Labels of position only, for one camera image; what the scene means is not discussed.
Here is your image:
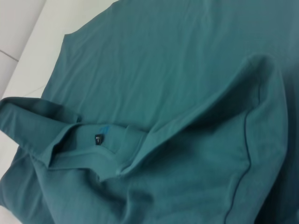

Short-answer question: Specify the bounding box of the teal FREE print t-shirt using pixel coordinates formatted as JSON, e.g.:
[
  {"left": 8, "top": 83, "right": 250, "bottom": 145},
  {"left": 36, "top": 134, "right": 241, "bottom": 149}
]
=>
[{"left": 0, "top": 0, "right": 299, "bottom": 224}]

